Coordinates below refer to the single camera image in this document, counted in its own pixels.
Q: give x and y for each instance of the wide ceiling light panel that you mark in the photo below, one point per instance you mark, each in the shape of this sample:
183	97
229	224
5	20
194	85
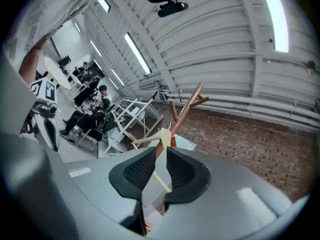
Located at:
276	19

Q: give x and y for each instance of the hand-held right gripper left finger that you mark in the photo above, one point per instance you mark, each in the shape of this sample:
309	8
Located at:
136	170

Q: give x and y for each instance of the small red item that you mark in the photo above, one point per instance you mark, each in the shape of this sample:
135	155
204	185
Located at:
173	142

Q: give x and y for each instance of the person's left forearm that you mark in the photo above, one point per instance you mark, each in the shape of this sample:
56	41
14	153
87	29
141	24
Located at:
31	62

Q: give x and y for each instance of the grey wall pipes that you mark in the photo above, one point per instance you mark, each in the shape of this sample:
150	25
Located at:
250	106

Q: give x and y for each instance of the metal folding chair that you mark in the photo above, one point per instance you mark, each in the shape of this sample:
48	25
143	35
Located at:
90	139

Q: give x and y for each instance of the brown wooden coat stand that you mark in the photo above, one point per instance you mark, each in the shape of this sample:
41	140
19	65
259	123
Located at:
192	98

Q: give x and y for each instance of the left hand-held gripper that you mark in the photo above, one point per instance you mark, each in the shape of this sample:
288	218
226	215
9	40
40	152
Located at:
47	90

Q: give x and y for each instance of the black box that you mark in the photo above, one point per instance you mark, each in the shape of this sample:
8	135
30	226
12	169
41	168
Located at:
64	61

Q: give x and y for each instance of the white cabinet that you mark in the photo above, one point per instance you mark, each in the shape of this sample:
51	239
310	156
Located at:
186	144

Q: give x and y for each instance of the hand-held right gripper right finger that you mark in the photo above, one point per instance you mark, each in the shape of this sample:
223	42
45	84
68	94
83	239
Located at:
190	179

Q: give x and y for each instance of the person's white shirt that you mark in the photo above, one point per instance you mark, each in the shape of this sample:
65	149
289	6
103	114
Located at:
47	11

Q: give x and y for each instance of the white round table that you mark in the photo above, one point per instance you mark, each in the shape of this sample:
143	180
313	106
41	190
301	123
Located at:
58	72

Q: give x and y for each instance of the wall air conditioner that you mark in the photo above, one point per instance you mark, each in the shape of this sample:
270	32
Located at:
146	85

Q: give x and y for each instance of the row of ceiling strip lights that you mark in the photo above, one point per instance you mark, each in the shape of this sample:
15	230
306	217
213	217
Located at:
137	52

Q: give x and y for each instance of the white metal frame rack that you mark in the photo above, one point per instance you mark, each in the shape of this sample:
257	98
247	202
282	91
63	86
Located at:
130	116

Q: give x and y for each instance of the light wooden clothes hanger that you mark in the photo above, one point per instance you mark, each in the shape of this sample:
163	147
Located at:
163	135

